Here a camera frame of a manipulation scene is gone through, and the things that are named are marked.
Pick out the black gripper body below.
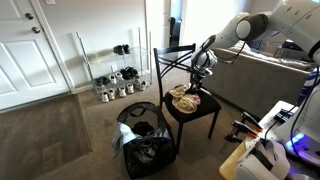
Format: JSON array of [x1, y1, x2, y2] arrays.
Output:
[[190, 68, 213, 90]]

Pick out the black sock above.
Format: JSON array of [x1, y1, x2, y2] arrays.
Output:
[[185, 88, 211, 97]]

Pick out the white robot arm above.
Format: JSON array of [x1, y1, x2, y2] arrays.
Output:
[[191, 0, 320, 79]]

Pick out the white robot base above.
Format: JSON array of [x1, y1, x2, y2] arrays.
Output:
[[275, 68, 320, 167]]

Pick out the black metal chair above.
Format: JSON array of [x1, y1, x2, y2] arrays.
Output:
[[153, 44, 222, 152]]

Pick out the dark clothes inside basket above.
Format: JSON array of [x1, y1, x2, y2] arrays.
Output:
[[133, 122, 154, 136]]

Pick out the white garment on basket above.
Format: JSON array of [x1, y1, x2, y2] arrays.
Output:
[[112, 122, 140, 157]]

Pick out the black mesh laundry basket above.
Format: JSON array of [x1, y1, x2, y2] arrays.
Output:
[[117, 102, 176, 179]]

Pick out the cream and pink clothes pile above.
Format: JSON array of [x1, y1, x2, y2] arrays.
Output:
[[169, 85, 201, 114]]

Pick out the grey fabric sofa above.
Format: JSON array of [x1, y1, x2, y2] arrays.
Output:
[[203, 41, 316, 117]]

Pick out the black shoes middle shelf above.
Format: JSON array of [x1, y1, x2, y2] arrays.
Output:
[[120, 66, 138, 80]]

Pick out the black shoes shelf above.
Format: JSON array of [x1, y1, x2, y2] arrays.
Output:
[[120, 66, 138, 80], [113, 44, 130, 55]]

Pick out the white sneaker right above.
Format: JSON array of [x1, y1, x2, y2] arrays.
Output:
[[126, 83, 135, 94]]

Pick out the white sneaker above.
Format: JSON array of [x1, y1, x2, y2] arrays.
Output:
[[101, 92, 109, 103], [119, 87, 127, 97], [108, 89, 116, 100], [126, 83, 135, 94]]

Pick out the black orange clamp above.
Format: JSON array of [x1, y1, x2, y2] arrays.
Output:
[[224, 111, 263, 143]]

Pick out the white sneaker centre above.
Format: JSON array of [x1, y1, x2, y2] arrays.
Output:
[[119, 87, 127, 97]]

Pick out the black shoes top shelf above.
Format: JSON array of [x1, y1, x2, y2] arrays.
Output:
[[113, 44, 130, 55]]

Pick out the black device on table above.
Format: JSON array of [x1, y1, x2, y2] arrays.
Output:
[[274, 109, 294, 123]]

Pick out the white sneaker far left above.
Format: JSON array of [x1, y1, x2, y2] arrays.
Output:
[[101, 92, 109, 103]]

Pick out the white VR headset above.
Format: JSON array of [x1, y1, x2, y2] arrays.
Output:
[[235, 141, 290, 180]]

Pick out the white entry door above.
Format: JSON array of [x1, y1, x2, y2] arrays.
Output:
[[0, 0, 69, 110]]

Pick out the metal wire shoe rack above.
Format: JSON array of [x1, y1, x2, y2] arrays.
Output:
[[76, 32, 152, 101]]

